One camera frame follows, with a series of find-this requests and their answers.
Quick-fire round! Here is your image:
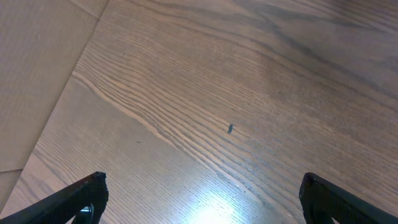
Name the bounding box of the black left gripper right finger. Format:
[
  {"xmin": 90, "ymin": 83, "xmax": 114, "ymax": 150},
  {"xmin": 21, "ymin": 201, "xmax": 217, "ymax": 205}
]
[{"xmin": 299, "ymin": 172, "xmax": 397, "ymax": 224}]

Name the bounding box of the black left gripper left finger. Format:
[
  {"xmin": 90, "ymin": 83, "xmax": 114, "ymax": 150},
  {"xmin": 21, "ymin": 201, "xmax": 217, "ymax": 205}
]
[{"xmin": 1, "ymin": 172, "xmax": 109, "ymax": 224}]

